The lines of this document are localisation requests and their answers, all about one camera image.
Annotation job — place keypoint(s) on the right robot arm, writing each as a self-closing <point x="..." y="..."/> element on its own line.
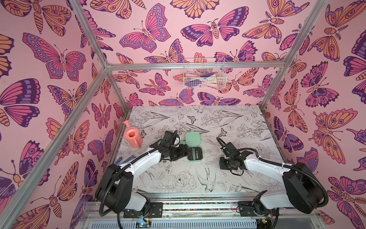
<point x="302" y="190"/>

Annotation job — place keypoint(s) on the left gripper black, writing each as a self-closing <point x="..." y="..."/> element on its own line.
<point x="182" y="153"/>

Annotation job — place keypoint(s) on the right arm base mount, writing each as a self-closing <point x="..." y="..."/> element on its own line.
<point x="251" y="209"/>

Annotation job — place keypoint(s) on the green case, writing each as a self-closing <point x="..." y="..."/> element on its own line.
<point x="193" y="141"/>

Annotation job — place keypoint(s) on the blue dotted work glove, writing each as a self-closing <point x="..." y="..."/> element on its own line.
<point x="122" y="160"/>

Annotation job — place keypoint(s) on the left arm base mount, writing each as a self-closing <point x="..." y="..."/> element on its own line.
<point x="150" y="210"/>

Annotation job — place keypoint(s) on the green circuit board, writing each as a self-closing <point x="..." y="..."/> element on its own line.
<point x="143" y="224"/>

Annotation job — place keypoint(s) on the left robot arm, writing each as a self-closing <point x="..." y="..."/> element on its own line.
<point x="115" y="191"/>

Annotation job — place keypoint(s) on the white wire wall basket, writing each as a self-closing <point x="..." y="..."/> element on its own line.
<point x="204" y="73"/>

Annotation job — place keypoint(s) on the pink watering can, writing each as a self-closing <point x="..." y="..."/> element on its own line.
<point x="133" y="136"/>

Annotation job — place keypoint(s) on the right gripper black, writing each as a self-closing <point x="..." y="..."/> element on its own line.
<point x="226" y="163"/>

